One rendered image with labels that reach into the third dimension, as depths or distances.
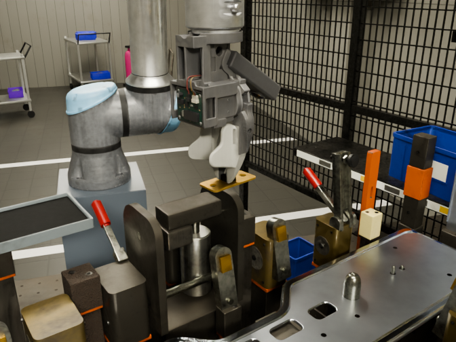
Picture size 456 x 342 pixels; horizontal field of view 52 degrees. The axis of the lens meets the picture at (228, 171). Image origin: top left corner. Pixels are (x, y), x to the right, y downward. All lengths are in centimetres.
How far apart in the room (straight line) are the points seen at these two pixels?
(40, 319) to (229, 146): 39
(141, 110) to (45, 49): 727
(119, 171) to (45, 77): 729
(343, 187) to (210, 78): 53
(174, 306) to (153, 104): 46
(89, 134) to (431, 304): 79
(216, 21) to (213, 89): 8
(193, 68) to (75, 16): 769
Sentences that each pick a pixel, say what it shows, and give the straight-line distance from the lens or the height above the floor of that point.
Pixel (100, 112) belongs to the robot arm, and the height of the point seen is 128.
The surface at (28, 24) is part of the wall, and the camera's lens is 833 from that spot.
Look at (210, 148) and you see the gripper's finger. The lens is 68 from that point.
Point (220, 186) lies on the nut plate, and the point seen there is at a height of 128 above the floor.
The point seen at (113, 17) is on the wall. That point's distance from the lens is 830.
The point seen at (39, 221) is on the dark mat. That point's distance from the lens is 89.
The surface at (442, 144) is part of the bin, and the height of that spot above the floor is 111.
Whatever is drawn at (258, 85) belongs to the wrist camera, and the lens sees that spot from 67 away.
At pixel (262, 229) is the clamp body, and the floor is 107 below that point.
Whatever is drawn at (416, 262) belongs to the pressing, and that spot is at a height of 100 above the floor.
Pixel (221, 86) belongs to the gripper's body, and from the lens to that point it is 60.
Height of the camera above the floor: 154
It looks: 21 degrees down
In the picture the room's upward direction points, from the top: straight up
